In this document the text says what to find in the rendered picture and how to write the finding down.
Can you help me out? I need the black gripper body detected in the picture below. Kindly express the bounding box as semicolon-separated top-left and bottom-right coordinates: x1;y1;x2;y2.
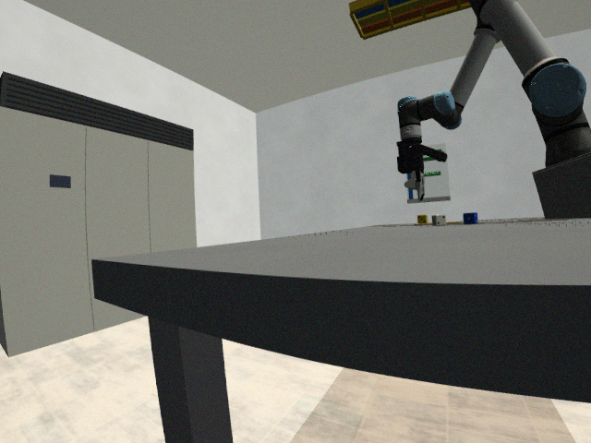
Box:
396;137;424;174

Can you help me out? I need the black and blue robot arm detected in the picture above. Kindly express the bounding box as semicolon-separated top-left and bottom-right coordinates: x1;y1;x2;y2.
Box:
397;0;591;167

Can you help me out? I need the white die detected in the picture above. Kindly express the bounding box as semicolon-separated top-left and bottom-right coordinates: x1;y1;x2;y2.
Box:
432;214;446;226

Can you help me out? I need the blue die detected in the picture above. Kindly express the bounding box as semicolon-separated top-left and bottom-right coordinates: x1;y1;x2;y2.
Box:
464;212;477;224

